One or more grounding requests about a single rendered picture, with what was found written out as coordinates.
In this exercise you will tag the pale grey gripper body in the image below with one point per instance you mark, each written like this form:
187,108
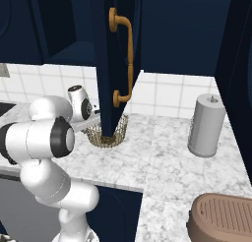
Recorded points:
84,123

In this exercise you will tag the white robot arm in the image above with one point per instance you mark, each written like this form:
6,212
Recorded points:
39,139

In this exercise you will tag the navy cabinet door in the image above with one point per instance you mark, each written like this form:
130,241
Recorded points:
110,88

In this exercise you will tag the navy base cabinet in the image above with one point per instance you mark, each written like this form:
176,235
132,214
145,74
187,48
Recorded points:
114,216

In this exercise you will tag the navy tall cabinet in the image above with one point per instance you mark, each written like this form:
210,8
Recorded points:
238,75

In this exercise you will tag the black hob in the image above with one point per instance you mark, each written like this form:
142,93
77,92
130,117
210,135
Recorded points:
5,107

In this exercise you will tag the grey dishwasher front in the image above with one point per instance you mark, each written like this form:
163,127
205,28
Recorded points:
26,213

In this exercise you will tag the grey paper towel roll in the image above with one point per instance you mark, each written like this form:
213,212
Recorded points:
205,128

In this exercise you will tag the navy open wall cabinet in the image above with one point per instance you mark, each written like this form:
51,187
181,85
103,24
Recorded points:
65,29

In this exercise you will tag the grey wall socket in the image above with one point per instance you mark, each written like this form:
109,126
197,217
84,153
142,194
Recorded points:
3,70

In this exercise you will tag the navy closed wall cabinet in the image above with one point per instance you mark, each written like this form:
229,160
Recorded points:
183,29

